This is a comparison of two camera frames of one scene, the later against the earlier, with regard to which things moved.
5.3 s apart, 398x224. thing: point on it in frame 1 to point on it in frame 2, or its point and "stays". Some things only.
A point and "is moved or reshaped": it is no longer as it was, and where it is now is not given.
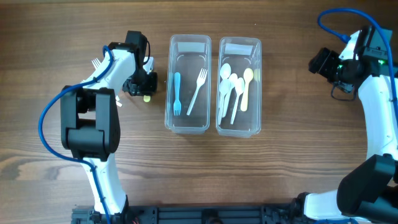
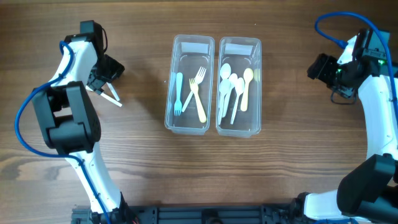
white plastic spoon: x=225 y=71 stays
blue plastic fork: x=177 y=106 stays
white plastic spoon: x=233 y=79 stays
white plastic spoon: x=224 y=88 stays
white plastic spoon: x=240 y=86 stays
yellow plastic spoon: x=248 y=76 stays
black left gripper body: x=142 y=87 to x=101 y=83
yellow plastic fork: x=146 y=98 to x=195 y=90
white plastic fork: x=201 y=81 is moved or reshaped
